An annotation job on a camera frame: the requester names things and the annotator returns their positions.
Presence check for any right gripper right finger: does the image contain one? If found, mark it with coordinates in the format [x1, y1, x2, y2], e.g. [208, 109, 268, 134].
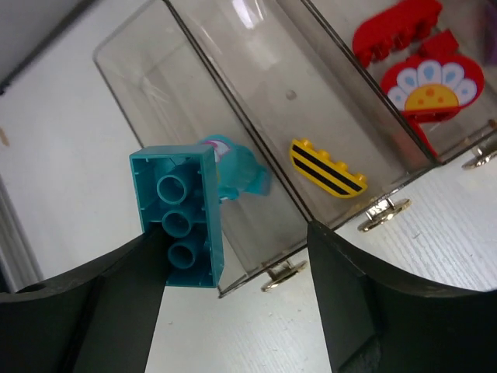
[307, 221, 496, 372]

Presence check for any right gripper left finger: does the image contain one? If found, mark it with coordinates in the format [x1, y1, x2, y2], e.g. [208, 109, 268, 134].
[1, 228, 171, 372]

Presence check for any teal base lego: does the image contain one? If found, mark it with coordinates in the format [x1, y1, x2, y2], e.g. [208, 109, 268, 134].
[129, 145, 224, 288]

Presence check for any yellow lego plate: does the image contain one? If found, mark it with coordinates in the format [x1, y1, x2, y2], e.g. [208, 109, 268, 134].
[289, 138, 368, 199]

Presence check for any teal frog lego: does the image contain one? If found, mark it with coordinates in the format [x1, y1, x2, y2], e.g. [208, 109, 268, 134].
[199, 134, 272, 200]

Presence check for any red round lego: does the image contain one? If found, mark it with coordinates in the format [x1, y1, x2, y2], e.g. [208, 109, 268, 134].
[380, 54, 485, 156]

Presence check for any red arch lego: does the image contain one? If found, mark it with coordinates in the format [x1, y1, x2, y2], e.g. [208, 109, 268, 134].
[352, 0, 443, 68]

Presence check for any small red lego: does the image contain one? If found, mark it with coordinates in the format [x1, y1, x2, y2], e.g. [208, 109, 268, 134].
[418, 30, 459, 58]

